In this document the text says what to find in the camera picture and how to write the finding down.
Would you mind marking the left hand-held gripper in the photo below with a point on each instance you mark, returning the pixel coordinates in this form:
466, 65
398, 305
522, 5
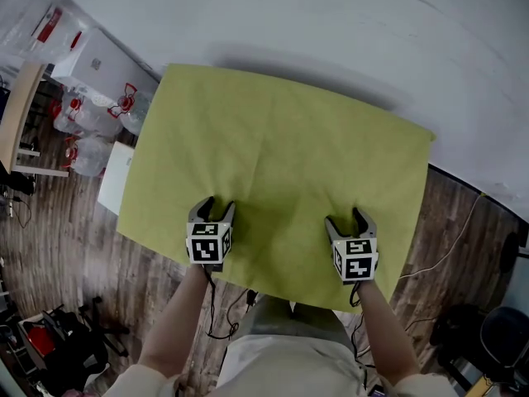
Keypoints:
208, 244

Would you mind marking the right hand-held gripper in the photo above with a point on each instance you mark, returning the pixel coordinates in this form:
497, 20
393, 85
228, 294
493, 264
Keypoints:
356, 261

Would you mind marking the green tablecloth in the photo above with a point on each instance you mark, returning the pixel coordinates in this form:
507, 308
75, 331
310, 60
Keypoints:
281, 147

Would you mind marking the person's left forearm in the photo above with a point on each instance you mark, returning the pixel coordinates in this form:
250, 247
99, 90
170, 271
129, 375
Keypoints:
175, 325

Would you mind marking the person's right forearm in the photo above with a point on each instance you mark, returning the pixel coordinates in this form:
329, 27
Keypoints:
386, 333

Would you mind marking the black power adapter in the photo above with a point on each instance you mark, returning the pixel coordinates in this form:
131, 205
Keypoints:
252, 298

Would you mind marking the white flat box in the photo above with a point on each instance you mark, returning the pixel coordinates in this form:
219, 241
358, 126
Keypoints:
115, 176

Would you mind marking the person's grey trousers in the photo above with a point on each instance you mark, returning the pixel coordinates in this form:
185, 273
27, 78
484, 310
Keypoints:
285, 319

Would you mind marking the person's beige shirt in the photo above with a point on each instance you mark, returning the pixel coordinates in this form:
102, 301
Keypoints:
289, 370

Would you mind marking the black round stand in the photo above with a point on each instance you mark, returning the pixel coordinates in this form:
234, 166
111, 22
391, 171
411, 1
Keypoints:
508, 251

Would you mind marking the black tripod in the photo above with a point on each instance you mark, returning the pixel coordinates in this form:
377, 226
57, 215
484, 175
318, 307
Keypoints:
89, 333

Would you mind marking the large white carton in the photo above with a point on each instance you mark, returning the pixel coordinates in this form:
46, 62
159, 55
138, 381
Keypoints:
103, 66

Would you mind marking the black office chair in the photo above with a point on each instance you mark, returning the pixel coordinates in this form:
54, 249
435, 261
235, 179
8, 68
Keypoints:
496, 345

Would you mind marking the box with red contents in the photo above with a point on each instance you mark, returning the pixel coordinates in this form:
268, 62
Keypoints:
39, 339

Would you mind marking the light wooden side desk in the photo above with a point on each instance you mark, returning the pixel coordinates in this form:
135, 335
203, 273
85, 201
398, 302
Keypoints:
18, 110

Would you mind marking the clear plastic bag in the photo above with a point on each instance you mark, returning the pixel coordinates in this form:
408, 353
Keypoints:
29, 27

